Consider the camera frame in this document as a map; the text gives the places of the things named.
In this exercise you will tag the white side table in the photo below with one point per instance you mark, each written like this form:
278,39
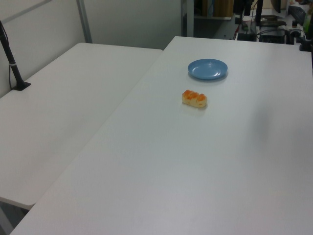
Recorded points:
61,102

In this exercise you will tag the grey metal cabinet upright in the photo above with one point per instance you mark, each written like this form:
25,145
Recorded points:
187,19

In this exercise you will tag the wide black box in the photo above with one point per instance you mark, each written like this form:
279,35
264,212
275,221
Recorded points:
272,39

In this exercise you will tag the grey metal partition post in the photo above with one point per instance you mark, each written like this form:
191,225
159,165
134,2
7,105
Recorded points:
85,22

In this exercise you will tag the dark brown stand base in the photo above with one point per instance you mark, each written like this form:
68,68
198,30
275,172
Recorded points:
272,22

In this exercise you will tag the small black box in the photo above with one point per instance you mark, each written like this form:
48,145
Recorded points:
246,36

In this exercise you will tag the orange glazed bread roll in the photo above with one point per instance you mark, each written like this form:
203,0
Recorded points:
194,99

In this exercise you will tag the black table edge clamp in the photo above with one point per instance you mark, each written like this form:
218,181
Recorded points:
305,44

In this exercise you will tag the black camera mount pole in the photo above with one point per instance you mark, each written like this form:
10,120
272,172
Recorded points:
11,63

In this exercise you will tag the blue round plate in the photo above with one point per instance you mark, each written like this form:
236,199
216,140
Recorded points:
207,69

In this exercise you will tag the black monitor stand pole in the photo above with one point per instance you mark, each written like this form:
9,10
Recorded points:
259,12

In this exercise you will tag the green bottle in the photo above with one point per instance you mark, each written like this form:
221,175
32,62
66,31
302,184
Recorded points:
306,22

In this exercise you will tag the brown cardboard board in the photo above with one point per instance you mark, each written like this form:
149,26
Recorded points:
220,8

